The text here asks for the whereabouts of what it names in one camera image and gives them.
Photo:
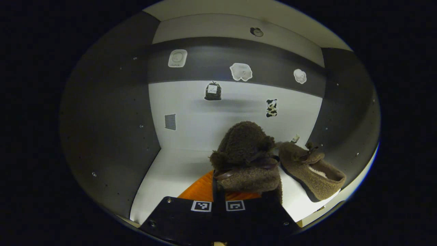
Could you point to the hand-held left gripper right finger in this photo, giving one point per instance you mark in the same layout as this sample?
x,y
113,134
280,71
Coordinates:
x,y
252,225

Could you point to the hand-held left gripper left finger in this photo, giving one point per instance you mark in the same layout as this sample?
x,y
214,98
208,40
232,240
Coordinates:
x,y
177,222

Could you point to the brown fuzzy shoe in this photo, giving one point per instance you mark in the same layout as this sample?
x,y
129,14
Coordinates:
x,y
307,171
244,147

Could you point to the white and grey shoe cabinet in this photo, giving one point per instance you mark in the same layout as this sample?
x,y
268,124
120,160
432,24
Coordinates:
x,y
109,119

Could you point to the white cabinet shelf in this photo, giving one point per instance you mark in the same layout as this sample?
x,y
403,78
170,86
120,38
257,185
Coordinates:
x,y
174,174
222,8

